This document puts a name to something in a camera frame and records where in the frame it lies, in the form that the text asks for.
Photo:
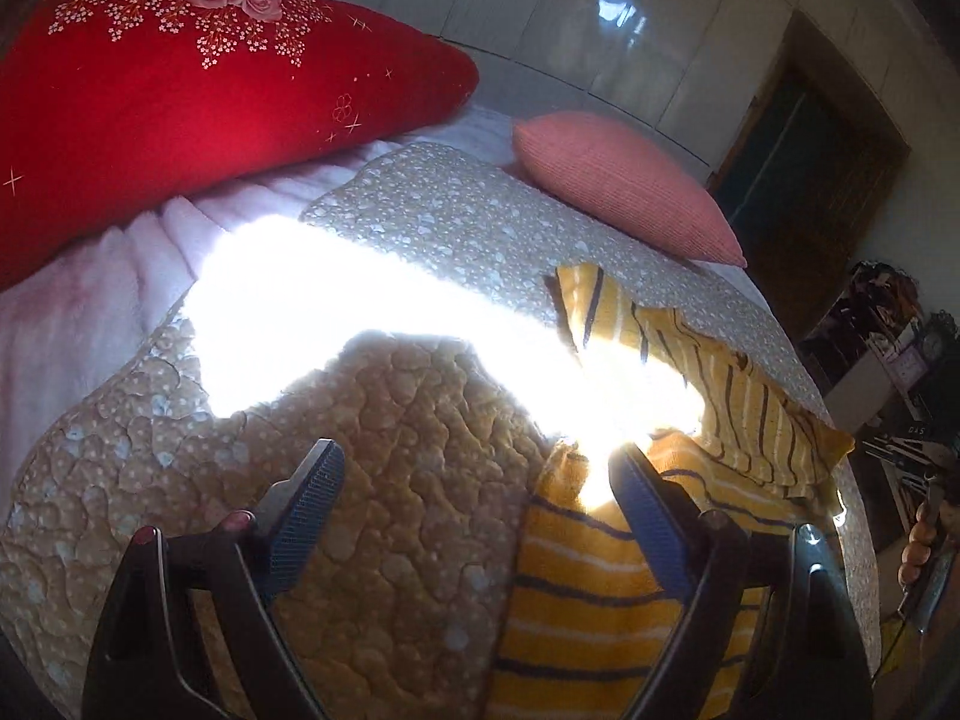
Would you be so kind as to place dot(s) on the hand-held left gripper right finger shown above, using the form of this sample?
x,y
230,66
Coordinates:
x,y
652,532

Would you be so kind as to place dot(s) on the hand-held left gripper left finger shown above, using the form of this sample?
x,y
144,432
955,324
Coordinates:
x,y
307,517

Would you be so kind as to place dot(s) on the yellow striped knit sweater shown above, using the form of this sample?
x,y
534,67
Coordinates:
x,y
585,615

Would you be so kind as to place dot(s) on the beige quilted heart-print blanket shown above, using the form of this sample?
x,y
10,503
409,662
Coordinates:
x,y
420,465

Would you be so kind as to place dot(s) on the white desk shelf unit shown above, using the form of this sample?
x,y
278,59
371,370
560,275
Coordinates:
x,y
862,397

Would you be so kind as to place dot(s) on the cluttered shoe rack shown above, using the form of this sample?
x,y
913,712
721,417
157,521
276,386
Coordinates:
x,y
862,315

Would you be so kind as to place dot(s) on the purple square clock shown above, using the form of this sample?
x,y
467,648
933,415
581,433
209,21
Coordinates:
x,y
909,366

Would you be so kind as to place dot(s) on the white bed sheet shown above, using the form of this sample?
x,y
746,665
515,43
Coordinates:
x,y
75,300

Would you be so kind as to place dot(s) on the black ornate table clock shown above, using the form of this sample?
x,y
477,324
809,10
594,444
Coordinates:
x,y
937,349

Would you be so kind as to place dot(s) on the pink ribbed pillow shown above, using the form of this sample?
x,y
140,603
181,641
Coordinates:
x,y
622,180

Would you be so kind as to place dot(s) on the brown wooden door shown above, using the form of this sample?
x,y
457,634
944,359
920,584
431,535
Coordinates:
x,y
832,195

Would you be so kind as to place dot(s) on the red floral pillow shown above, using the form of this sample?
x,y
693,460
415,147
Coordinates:
x,y
187,105

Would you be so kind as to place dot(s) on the glossy white wardrobe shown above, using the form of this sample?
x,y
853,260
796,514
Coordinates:
x,y
570,22

